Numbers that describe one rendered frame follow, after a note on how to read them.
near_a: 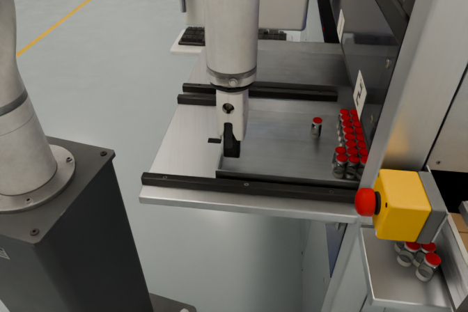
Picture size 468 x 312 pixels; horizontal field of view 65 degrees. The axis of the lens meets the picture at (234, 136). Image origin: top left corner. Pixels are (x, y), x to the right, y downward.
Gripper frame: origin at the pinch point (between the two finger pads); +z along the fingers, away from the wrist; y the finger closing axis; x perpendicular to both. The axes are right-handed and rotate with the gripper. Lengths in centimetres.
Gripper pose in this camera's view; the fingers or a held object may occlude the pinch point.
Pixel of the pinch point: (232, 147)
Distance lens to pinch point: 72.5
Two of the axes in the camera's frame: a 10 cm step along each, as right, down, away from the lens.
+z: 0.0, 7.8, 6.2
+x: -9.9, -0.8, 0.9
